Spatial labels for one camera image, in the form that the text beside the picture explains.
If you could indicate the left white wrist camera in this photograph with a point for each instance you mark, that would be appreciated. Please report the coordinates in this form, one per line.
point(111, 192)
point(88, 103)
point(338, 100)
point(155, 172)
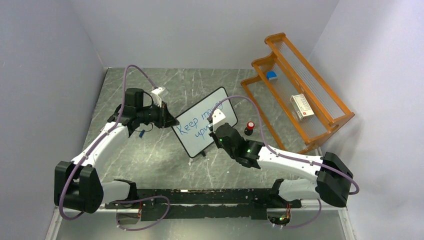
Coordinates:
point(158, 94)

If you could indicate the white red small box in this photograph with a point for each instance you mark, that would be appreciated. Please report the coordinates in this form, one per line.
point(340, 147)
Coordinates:
point(301, 106)

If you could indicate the orange wooden rack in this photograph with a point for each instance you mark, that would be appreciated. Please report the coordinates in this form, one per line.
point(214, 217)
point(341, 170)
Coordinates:
point(297, 76)

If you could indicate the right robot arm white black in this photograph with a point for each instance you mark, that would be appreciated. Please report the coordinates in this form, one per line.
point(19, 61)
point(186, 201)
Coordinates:
point(319, 177)

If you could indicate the blue marker cap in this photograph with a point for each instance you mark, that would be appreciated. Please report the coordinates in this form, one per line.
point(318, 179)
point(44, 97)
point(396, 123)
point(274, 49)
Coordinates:
point(141, 133)

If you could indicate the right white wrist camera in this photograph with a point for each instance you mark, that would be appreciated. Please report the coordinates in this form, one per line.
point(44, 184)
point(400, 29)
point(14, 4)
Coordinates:
point(216, 119)

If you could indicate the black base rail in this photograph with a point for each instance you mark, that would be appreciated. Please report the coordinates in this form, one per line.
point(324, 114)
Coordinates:
point(250, 203)

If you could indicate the blue eraser on rack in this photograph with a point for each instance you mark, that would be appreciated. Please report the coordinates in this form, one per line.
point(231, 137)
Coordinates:
point(271, 76)

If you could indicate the red black round object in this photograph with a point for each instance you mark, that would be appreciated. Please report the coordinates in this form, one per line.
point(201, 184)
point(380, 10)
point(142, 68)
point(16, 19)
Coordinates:
point(248, 131)

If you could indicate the white board black frame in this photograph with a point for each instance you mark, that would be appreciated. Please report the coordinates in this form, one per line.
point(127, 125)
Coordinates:
point(192, 131)

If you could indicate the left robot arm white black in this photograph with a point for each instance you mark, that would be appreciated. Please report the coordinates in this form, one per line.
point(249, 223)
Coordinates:
point(77, 185)

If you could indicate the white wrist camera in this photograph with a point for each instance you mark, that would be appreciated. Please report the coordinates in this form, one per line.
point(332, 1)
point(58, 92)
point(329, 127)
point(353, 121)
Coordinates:
point(216, 119)
point(158, 94)

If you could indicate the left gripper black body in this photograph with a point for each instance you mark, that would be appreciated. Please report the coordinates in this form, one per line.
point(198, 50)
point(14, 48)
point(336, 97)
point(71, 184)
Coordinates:
point(154, 115)

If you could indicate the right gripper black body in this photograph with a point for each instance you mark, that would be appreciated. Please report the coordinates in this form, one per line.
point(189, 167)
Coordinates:
point(216, 140)

